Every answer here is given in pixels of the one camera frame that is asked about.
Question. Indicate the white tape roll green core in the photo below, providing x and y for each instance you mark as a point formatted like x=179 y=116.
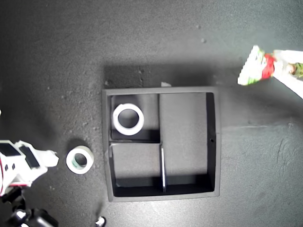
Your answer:
x=71 y=165

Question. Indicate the printed snack bar wrapper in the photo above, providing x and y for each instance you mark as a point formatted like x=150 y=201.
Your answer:
x=255 y=68

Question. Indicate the wide white tape roll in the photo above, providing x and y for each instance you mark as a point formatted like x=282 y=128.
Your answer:
x=117 y=125

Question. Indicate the black compartment tray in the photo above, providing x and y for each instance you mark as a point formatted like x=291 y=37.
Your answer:
x=184 y=118

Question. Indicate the small white paper scrap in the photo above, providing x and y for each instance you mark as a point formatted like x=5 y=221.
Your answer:
x=165 y=84

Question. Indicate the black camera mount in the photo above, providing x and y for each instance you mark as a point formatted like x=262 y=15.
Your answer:
x=13 y=198

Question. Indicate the black camera box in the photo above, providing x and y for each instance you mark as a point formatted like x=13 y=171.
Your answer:
x=40 y=220

